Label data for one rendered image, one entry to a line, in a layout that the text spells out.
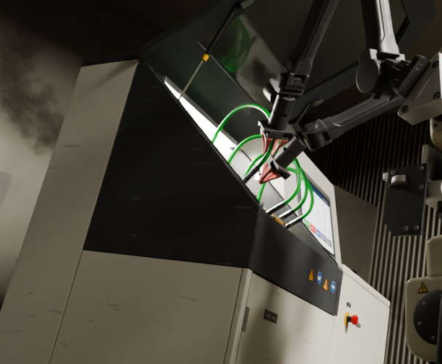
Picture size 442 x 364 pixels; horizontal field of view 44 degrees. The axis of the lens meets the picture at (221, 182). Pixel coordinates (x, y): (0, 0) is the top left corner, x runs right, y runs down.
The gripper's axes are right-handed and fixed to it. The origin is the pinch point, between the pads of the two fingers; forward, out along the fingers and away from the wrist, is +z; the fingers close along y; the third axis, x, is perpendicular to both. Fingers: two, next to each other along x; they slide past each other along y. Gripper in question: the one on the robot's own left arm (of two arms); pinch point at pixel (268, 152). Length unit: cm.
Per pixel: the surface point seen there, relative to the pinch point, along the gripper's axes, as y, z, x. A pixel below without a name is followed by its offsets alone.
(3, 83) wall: 98, 95, -238
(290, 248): -1.4, 14.4, 30.2
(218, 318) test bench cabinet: 24, 20, 51
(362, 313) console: -57, 64, 9
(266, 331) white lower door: 8, 27, 50
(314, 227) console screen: -49, 54, -33
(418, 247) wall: -231, 159, -151
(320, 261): -19.6, 27.0, 20.8
